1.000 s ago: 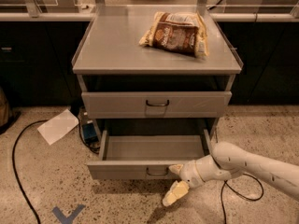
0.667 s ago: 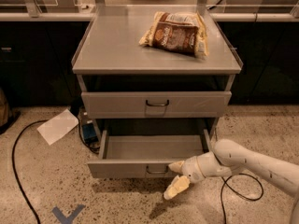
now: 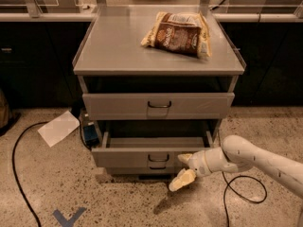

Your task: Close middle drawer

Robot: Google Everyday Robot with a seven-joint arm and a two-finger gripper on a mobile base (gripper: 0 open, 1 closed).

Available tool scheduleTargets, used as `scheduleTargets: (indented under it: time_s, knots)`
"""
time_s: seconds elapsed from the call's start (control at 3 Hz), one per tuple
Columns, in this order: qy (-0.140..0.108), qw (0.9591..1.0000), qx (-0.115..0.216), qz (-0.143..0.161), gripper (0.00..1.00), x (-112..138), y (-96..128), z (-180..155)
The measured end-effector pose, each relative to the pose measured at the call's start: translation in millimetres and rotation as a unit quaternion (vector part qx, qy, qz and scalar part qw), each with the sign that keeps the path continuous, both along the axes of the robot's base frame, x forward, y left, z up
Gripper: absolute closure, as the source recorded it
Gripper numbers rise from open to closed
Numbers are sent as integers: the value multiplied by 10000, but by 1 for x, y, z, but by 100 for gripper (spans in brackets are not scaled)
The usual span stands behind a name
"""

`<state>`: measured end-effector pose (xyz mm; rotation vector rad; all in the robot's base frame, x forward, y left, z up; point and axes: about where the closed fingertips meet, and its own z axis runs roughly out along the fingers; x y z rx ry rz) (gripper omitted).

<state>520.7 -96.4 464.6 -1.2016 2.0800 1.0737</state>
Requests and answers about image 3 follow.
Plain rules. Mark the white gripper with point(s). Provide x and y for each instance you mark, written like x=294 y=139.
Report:
x=198 y=165

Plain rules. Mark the grey drawer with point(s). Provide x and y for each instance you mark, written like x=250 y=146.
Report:
x=152 y=106
x=143 y=153

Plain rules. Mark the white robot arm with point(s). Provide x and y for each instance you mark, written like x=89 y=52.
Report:
x=285 y=171

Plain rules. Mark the grey metal drawer cabinet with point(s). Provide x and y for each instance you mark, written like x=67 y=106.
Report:
x=112 y=61

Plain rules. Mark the grey top drawer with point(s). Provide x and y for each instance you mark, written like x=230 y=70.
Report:
x=152 y=106

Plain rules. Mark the brown yellow snack bag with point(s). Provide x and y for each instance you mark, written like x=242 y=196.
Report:
x=183 y=33

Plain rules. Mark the white paper sheet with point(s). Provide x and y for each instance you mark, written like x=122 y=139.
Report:
x=57 y=129

